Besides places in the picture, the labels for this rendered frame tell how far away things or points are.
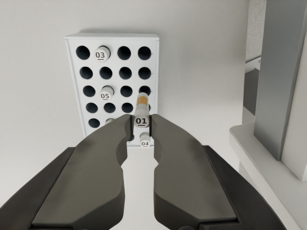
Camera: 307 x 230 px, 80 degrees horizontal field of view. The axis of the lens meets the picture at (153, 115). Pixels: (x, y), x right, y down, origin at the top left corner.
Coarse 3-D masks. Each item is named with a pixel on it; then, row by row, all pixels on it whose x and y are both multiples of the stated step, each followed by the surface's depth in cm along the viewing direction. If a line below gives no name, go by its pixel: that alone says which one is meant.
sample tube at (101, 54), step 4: (100, 48) 16; (104, 48) 16; (108, 48) 17; (96, 52) 16; (100, 52) 16; (104, 52) 16; (108, 52) 17; (96, 56) 16; (100, 56) 16; (104, 56) 16; (108, 56) 16; (96, 60) 16; (100, 60) 16; (104, 60) 16
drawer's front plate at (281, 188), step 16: (240, 128) 18; (240, 144) 16; (256, 144) 16; (240, 160) 17; (256, 160) 14; (272, 160) 14; (256, 176) 14; (272, 176) 13; (288, 176) 13; (272, 192) 12; (288, 192) 12; (304, 192) 11; (272, 208) 12; (288, 208) 11; (304, 208) 11; (288, 224) 11; (304, 224) 10
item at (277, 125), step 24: (288, 0) 10; (264, 24) 12; (288, 24) 10; (264, 48) 13; (288, 48) 11; (264, 72) 13; (288, 72) 11; (264, 96) 14; (288, 96) 11; (264, 120) 15; (288, 120) 12; (264, 144) 15; (288, 144) 13
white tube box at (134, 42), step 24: (72, 48) 17; (96, 48) 17; (120, 48) 19; (144, 48) 20; (72, 72) 18; (96, 72) 18; (120, 72) 19; (144, 72) 21; (96, 96) 19; (120, 96) 19; (96, 120) 22
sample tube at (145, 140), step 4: (144, 132) 22; (140, 136) 21; (144, 136) 21; (148, 136) 21; (140, 140) 21; (144, 140) 20; (148, 140) 20; (140, 144) 21; (144, 144) 21; (148, 144) 21
